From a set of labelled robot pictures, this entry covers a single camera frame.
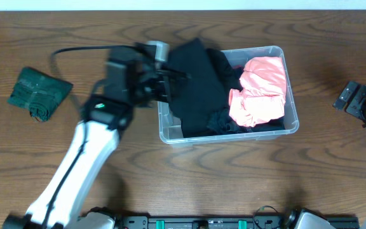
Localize red navy plaid cloth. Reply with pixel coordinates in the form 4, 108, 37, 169
233, 66, 244, 71

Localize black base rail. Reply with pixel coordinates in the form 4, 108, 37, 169
81, 216, 361, 229

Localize dark green cloth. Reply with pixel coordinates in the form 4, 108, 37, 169
7, 67, 73, 122

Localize pink cloth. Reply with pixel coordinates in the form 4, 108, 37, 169
229, 57, 287, 127

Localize black cloth with tape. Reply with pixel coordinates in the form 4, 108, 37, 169
168, 39, 226, 121

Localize clear plastic storage bin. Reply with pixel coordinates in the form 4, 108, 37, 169
158, 46, 299, 148

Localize dark navy cloth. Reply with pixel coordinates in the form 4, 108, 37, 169
207, 108, 285, 135

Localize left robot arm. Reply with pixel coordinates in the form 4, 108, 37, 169
3, 41, 190, 229

